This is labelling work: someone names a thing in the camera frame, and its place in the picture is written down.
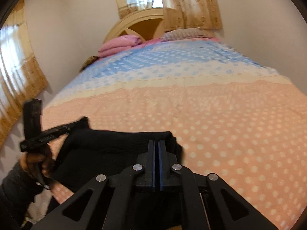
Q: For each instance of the brown fuzzy object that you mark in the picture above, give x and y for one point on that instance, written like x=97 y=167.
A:
x=90 y=61

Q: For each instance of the pink folded quilt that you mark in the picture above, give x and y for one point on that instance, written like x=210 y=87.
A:
x=117 y=45

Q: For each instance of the beige floral curtain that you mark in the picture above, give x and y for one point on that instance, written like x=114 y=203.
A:
x=21 y=76
x=191 y=12

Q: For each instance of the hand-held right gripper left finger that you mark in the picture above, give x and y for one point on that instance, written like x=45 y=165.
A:
x=152 y=165

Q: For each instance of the black pants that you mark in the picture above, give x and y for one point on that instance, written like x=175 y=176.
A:
x=108 y=148

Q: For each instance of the polka dot bedspread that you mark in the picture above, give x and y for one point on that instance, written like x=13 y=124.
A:
x=215 y=124

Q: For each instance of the wooden headboard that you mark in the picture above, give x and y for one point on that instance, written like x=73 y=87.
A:
x=144 y=28

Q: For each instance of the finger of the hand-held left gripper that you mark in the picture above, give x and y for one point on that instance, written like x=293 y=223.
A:
x=63 y=129

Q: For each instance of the person's left hand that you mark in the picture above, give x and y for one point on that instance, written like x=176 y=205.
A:
x=31 y=160

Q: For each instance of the striped pillow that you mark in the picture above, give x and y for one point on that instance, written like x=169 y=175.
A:
x=182 y=34

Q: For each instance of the person's left forearm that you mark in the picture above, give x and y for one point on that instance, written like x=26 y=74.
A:
x=16 y=189

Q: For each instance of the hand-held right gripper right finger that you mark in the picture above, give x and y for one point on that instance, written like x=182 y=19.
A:
x=161 y=165

